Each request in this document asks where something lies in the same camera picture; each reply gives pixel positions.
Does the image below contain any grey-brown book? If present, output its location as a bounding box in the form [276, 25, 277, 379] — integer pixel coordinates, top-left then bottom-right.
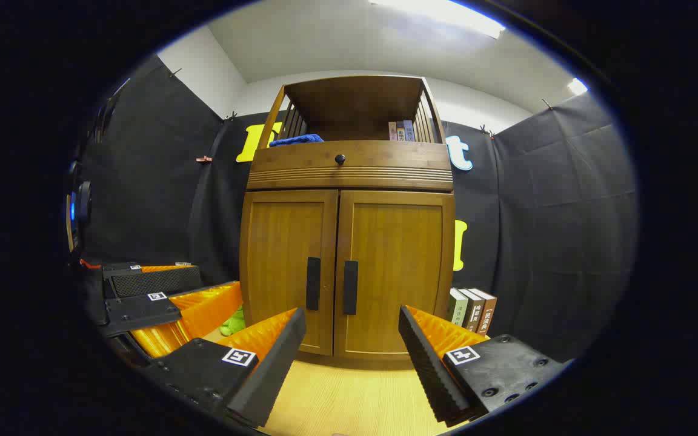
[459, 288, 485, 334]

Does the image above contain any black door handle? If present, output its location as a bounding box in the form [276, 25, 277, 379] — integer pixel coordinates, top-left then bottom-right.
[343, 260, 359, 315]
[306, 257, 322, 311]

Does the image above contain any long ceiling light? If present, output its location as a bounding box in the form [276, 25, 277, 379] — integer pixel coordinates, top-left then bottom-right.
[368, 0, 506, 39]

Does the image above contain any black backdrop cloth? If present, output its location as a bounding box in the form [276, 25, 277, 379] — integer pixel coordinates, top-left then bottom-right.
[79, 53, 639, 364]

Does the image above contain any green frog toy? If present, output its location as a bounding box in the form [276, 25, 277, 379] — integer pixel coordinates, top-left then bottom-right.
[220, 306, 247, 337]

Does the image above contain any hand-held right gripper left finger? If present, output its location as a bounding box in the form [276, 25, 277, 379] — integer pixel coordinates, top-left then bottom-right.
[146, 308, 307, 428]

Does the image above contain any black device on stand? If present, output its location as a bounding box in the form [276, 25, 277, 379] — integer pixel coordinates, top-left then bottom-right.
[64, 154, 93, 255]

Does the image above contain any wooden double-door shoe cabinet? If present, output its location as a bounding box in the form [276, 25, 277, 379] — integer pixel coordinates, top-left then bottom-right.
[240, 75, 456, 362]

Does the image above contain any wooden cabinet door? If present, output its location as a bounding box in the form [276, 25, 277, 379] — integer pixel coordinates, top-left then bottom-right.
[334, 190, 456, 361]
[241, 190, 339, 356]

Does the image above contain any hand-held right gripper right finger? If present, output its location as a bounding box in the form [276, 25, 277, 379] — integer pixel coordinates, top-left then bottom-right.
[399, 305, 568, 428]

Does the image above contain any blue cloth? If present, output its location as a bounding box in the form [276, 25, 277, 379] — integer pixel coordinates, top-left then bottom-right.
[269, 134, 324, 147]

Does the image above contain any green book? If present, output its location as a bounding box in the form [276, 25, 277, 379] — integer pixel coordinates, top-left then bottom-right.
[448, 288, 470, 328]

